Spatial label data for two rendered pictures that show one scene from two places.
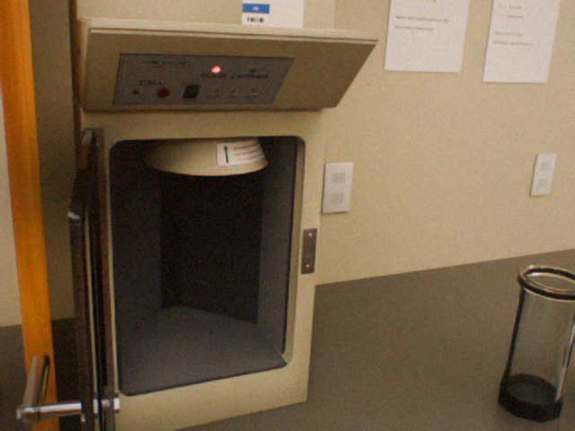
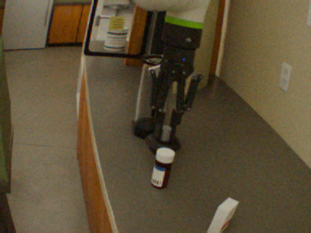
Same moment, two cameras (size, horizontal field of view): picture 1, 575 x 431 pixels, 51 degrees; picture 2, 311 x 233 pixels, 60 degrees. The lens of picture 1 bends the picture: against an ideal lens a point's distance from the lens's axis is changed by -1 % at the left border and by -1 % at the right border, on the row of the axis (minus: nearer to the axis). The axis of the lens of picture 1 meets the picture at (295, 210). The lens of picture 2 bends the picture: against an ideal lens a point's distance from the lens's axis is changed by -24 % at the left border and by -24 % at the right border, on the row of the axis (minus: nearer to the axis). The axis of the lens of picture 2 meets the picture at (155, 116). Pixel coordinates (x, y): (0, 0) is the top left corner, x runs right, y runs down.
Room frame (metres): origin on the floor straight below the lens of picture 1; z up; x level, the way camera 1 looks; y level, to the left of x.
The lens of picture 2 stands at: (0.99, -1.33, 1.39)
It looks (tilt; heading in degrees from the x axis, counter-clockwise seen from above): 23 degrees down; 98
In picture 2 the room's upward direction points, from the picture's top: 10 degrees clockwise
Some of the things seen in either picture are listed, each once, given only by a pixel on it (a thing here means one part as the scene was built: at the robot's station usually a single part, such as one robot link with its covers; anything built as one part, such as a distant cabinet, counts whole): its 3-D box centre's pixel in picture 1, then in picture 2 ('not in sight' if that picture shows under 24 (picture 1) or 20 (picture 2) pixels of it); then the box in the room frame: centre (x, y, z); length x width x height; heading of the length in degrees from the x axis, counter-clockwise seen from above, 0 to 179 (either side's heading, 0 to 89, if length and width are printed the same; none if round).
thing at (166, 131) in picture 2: not in sight; (164, 139); (0.91, -0.55, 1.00); 0.09 x 0.09 x 0.07
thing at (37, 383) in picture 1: (56, 386); not in sight; (0.46, 0.20, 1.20); 0.10 x 0.05 x 0.03; 17
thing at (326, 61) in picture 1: (230, 69); not in sight; (0.71, 0.08, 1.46); 0.32 x 0.11 x 0.10; 115
